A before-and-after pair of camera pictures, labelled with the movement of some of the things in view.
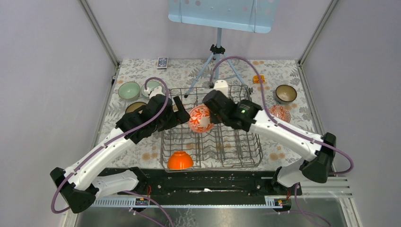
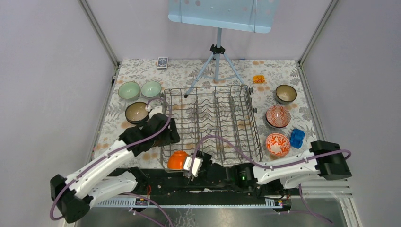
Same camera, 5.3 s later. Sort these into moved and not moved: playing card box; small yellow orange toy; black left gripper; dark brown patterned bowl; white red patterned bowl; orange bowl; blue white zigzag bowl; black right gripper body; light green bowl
Moved: black right gripper body; black left gripper; white red patterned bowl
Not moved: blue white zigzag bowl; small yellow orange toy; dark brown patterned bowl; playing card box; orange bowl; light green bowl
